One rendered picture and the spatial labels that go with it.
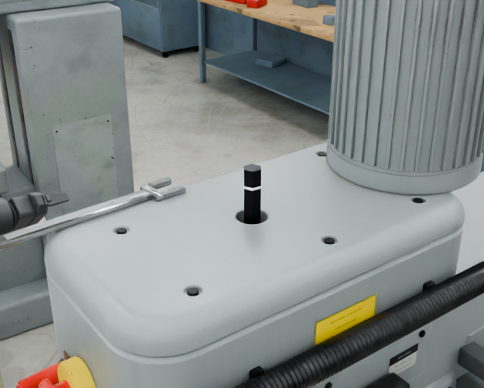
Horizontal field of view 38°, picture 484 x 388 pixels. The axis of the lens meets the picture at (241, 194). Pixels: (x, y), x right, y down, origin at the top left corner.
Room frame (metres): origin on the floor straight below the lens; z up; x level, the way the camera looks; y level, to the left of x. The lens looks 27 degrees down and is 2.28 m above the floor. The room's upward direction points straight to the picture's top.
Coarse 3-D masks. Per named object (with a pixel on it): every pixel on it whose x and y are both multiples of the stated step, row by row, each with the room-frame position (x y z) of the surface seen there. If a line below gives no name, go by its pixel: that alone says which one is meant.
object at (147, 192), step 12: (156, 180) 0.79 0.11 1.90; (168, 180) 0.79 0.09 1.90; (132, 192) 0.76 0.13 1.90; (144, 192) 0.76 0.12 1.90; (156, 192) 0.76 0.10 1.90; (168, 192) 0.76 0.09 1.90; (180, 192) 0.77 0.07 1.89; (96, 204) 0.73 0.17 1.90; (108, 204) 0.73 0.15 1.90; (120, 204) 0.73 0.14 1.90; (132, 204) 0.74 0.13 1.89; (60, 216) 0.70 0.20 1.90; (72, 216) 0.70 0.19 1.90; (84, 216) 0.70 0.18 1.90; (96, 216) 0.71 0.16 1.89; (24, 228) 0.67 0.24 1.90; (36, 228) 0.67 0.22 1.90; (48, 228) 0.67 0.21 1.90; (60, 228) 0.68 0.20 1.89; (0, 240) 0.65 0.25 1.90; (12, 240) 0.65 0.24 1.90; (24, 240) 0.65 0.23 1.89
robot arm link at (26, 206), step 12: (36, 192) 1.38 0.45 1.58; (0, 204) 1.31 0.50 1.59; (12, 204) 1.34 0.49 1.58; (24, 204) 1.34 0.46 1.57; (36, 204) 1.35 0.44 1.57; (0, 216) 1.29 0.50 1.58; (12, 216) 1.31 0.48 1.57; (24, 216) 1.32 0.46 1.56; (36, 216) 1.34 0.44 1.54; (0, 228) 1.28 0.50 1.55; (12, 228) 1.30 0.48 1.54
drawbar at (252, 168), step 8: (248, 168) 0.71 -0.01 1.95; (256, 168) 0.71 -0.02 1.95; (248, 176) 0.71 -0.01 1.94; (256, 176) 0.71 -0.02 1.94; (248, 184) 0.71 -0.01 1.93; (256, 184) 0.71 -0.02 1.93; (248, 192) 0.71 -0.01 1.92; (256, 192) 0.71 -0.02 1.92; (248, 200) 0.71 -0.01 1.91; (256, 200) 0.71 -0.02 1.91; (248, 208) 0.71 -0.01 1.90; (256, 208) 0.71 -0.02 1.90; (248, 216) 0.71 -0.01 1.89; (256, 216) 0.71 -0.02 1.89
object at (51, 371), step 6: (54, 366) 0.66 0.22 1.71; (42, 372) 0.66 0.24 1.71; (48, 372) 0.66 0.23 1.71; (54, 372) 0.66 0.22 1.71; (30, 378) 0.65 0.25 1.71; (36, 378) 0.65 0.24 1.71; (42, 378) 0.65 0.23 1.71; (48, 378) 0.65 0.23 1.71; (54, 378) 0.65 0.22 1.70; (18, 384) 0.64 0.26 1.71; (24, 384) 0.64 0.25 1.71; (30, 384) 0.64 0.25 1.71; (36, 384) 0.64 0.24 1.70; (54, 384) 0.65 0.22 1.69
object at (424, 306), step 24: (480, 264) 0.74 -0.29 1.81; (432, 288) 0.69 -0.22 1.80; (456, 288) 0.69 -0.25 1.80; (480, 288) 0.71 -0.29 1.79; (384, 312) 0.65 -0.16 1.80; (408, 312) 0.65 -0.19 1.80; (432, 312) 0.66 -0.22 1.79; (336, 336) 0.61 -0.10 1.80; (360, 336) 0.60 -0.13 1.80; (384, 336) 0.61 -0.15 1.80; (288, 360) 0.57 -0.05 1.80; (312, 360) 0.56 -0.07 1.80; (336, 360) 0.57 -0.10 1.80; (240, 384) 0.54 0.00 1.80; (264, 384) 0.53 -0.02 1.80; (288, 384) 0.54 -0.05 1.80; (312, 384) 0.55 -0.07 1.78
